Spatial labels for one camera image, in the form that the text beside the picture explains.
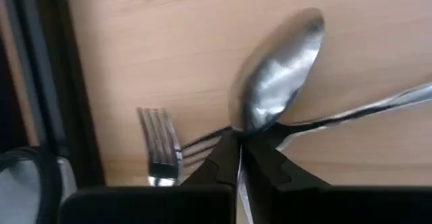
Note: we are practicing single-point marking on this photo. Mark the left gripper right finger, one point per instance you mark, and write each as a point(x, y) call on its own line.
point(337, 207)

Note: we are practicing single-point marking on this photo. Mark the silver fork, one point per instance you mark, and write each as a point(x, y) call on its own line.
point(405, 98)
point(161, 139)

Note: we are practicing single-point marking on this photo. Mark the silver spoon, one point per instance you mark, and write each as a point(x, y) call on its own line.
point(280, 75)

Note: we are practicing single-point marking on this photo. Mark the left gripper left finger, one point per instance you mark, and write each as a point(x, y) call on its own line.
point(152, 207)

